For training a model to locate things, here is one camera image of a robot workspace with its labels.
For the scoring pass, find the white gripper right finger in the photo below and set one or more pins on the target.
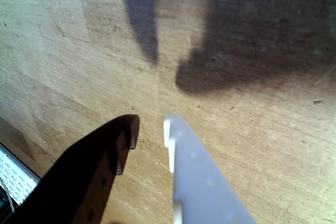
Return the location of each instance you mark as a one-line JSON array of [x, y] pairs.
[[199, 187]]

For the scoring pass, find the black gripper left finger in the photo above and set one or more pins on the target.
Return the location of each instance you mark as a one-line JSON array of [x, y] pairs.
[[73, 176]]

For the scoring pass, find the white gridded panel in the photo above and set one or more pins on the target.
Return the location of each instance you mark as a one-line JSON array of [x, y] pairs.
[[15, 179]]

